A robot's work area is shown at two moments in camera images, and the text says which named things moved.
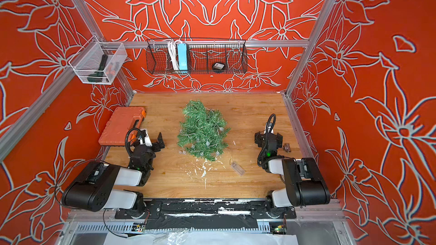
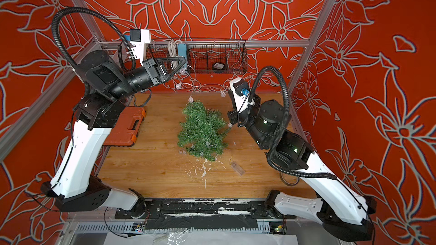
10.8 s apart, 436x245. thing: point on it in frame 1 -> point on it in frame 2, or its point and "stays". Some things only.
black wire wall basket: (202, 55) stays
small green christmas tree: (202, 130) stays
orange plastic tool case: (124, 122) stays
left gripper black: (154, 146) -> (157, 71)
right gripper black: (259, 139) -> (235, 117)
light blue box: (183, 56) stays
